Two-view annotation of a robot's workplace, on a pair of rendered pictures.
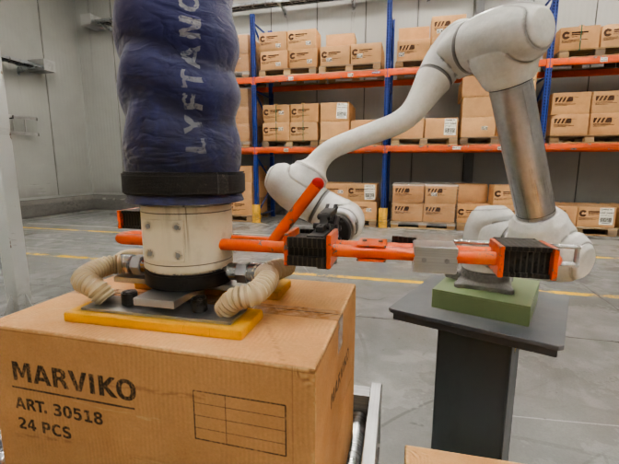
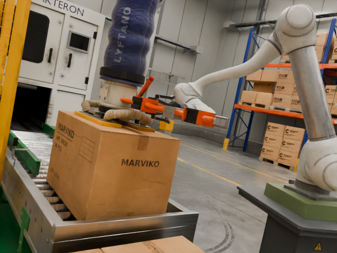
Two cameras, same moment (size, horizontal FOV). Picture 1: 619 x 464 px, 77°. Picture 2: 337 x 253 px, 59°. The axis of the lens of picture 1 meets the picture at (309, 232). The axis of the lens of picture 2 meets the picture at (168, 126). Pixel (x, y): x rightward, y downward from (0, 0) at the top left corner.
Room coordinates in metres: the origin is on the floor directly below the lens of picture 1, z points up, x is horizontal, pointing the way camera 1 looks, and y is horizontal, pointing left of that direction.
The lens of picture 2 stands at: (-0.25, -0.90, 1.09)
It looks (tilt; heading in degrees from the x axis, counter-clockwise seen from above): 4 degrees down; 38
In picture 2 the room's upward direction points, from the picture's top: 12 degrees clockwise
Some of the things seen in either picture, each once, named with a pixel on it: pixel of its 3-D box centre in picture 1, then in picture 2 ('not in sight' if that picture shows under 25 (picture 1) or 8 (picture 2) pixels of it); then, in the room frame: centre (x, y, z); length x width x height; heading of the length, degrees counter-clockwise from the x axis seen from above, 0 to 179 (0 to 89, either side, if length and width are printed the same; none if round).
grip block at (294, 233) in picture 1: (311, 246); (144, 104); (0.70, 0.00, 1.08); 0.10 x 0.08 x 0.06; 167
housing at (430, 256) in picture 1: (433, 256); (174, 113); (0.65, -0.21, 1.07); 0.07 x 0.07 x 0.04; 77
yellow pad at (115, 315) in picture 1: (164, 307); (97, 116); (0.66, 0.26, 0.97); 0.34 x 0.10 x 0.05; 77
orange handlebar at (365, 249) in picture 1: (299, 234); (159, 107); (0.82, 0.02, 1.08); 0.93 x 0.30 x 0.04; 77
